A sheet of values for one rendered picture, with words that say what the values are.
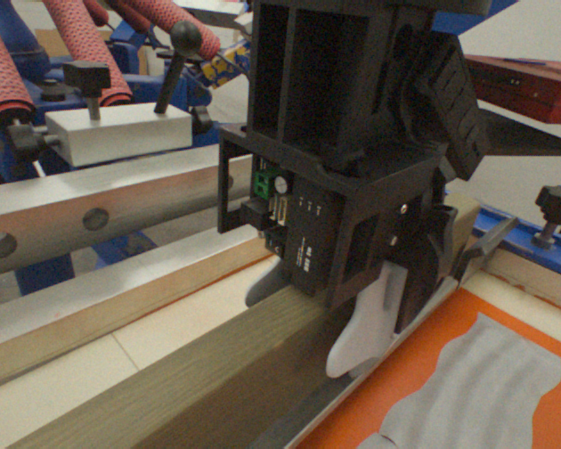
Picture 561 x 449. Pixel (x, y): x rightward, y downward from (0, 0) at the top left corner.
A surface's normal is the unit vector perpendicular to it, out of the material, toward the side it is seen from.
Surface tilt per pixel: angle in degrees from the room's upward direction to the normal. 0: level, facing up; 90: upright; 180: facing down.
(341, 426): 0
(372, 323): 83
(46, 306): 0
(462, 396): 30
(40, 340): 90
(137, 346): 0
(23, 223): 90
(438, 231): 90
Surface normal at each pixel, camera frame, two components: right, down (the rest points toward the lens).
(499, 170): -0.71, 0.29
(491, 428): -0.36, -0.92
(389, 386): 0.11, -0.86
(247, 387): 0.70, 0.42
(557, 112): 0.25, 0.51
